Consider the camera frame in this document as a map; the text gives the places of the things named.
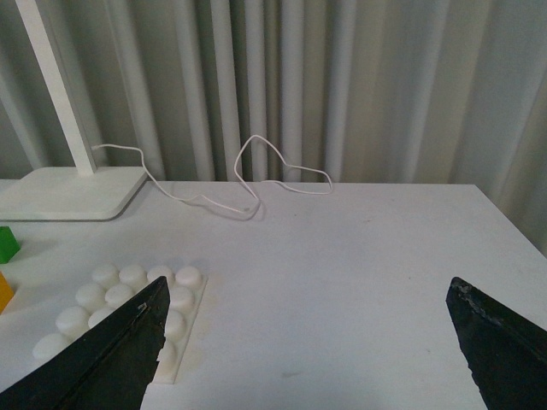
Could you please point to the white desk lamp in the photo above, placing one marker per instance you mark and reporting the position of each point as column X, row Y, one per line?
column 84, row 191

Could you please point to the green two-stud block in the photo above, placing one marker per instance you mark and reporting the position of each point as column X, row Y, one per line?
column 9, row 246

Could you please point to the yellow two-stud block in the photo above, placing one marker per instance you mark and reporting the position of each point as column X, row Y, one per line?
column 6, row 292

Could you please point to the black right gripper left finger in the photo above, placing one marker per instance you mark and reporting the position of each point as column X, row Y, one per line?
column 109, row 367

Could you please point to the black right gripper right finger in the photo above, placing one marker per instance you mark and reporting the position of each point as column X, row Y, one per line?
column 505, row 352

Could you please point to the white studded base plate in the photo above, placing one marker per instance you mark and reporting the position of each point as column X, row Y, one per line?
column 109, row 288

